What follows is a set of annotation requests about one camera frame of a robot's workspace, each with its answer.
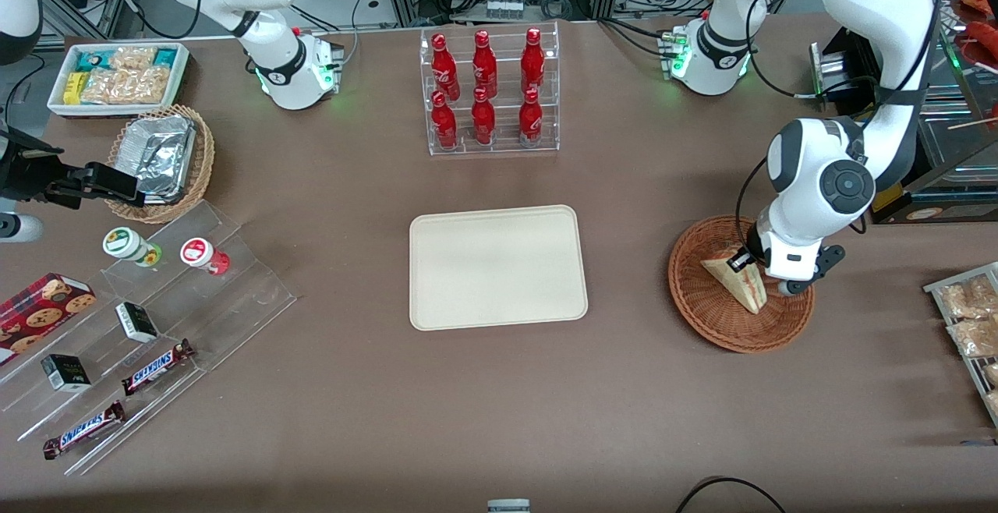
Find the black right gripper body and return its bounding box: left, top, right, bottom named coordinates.
left=0, top=129, right=69, bottom=208

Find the triangle sandwich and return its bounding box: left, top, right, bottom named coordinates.
left=699, top=251, right=769, bottom=316

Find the brown wicker basket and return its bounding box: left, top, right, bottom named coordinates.
left=667, top=214, right=816, bottom=355

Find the tan wicker basket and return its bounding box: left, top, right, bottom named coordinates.
left=104, top=104, right=216, bottom=225

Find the beige plastic tray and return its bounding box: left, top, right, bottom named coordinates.
left=409, top=204, right=589, bottom=331

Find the aluminium foil container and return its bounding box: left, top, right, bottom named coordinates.
left=116, top=114, right=197, bottom=203

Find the green sunflower yogurt cup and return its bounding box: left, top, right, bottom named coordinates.
left=101, top=226, right=164, bottom=269

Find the white plastic snack bin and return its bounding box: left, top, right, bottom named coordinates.
left=47, top=41, right=191, bottom=119

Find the clear puffed snack bag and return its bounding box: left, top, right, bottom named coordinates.
left=81, top=66, right=170, bottom=105

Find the red strawberry yogurt cup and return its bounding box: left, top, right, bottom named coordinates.
left=179, top=236, right=232, bottom=277

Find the red cookie box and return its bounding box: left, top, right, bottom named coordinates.
left=0, top=271, right=98, bottom=366

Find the small black box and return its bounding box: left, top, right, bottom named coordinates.
left=115, top=301, right=161, bottom=345
left=40, top=353, right=93, bottom=394

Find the clear acrylic step display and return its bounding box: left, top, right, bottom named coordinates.
left=0, top=199, right=299, bottom=477

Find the clear bag of crackers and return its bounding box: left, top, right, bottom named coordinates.
left=939, top=274, right=998, bottom=320
left=947, top=317, right=998, bottom=359

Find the Snickers chocolate bar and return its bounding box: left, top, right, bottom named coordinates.
left=42, top=399, right=128, bottom=462
left=120, top=338, right=196, bottom=398

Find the red cola bottle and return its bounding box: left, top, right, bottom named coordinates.
left=430, top=90, right=459, bottom=150
left=430, top=33, right=462, bottom=101
left=518, top=87, right=544, bottom=148
left=472, top=30, right=499, bottom=99
left=470, top=87, right=497, bottom=147
left=520, top=27, right=547, bottom=97

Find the clear acrylic bottle rack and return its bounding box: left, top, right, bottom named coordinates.
left=419, top=21, right=561, bottom=157

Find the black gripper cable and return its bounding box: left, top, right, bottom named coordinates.
left=734, top=156, right=773, bottom=253

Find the metal wire tray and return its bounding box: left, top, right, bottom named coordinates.
left=923, top=261, right=998, bottom=429

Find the black floor cable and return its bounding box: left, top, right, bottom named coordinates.
left=674, top=475, right=789, bottom=513

